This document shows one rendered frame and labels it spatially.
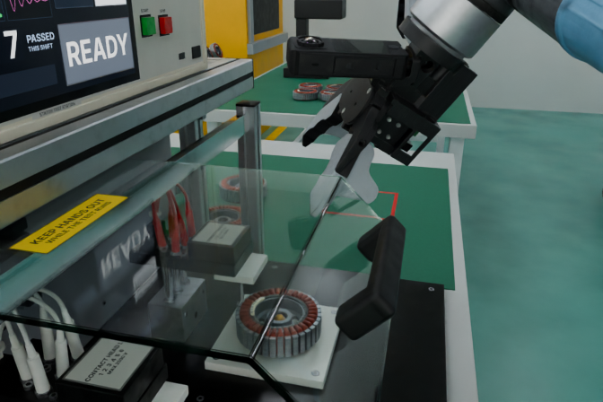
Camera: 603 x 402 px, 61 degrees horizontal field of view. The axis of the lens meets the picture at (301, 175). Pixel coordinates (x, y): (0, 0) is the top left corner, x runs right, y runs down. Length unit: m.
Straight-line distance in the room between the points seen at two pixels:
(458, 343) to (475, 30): 0.46
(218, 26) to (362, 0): 2.04
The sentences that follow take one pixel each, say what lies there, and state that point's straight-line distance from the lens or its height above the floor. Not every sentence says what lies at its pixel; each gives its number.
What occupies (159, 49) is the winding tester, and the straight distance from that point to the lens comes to 0.61.
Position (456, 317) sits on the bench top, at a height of 0.75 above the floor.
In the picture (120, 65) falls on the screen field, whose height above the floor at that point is 1.15.
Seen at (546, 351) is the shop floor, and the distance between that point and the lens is 2.11.
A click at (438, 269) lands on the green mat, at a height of 0.75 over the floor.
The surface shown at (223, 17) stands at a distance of 4.08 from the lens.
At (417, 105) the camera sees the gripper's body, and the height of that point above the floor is 1.11.
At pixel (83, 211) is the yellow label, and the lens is 0.41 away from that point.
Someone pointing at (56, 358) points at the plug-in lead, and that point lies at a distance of 0.52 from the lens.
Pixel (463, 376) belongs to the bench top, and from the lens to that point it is 0.74.
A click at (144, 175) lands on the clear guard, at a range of 0.47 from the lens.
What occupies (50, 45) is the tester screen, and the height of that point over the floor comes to 1.18.
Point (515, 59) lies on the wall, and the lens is 5.73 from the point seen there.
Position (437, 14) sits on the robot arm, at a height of 1.20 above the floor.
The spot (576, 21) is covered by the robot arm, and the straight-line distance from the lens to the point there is 0.42.
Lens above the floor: 1.22
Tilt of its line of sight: 21 degrees down
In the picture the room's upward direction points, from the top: straight up
